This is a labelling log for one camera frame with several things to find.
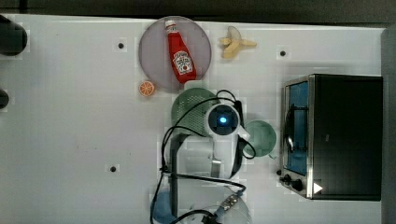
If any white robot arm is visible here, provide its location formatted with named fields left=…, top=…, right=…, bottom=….
left=167, top=104, right=252, bottom=224

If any red ketchup bottle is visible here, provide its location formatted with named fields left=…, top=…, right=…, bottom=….
left=164, top=20, right=197, bottom=84

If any orange slice toy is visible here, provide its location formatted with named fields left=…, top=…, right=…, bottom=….
left=138, top=80, right=155, bottom=97

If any green plastic cup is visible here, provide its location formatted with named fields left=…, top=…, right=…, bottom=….
left=244, top=120, right=276, bottom=157

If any grey round plate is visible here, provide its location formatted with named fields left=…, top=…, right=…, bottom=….
left=138, top=16, right=212, bottom=91

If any peeled banana toy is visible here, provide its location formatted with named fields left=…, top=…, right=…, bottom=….
left=219, top=26, right=257, bottom=59

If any blue plastic cup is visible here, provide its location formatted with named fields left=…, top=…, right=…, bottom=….
left=152, top=190, right=176, bottom=224

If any black toaster oven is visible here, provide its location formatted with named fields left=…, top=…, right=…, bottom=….
left=277, top=74, right=383, bottom=202

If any small black object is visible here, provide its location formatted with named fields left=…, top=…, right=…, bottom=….
left=0, top=90, right=9, bottom=109

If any black cylinder object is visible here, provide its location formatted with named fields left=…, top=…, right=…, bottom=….
left=0, top=15, right=28, bottom=56

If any black cable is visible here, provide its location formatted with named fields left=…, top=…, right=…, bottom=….
left=149, top=89, right=257, bottom=224

